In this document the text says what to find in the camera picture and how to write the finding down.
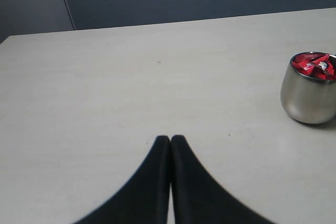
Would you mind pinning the stainless steel cup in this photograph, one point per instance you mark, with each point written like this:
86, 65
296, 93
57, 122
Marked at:
306, 99

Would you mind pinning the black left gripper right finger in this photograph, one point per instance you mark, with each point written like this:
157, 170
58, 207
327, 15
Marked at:
198, 197

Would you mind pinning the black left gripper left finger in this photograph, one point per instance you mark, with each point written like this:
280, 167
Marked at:
144, 198

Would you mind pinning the red candy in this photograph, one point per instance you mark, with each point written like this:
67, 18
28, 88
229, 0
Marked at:
323, 68

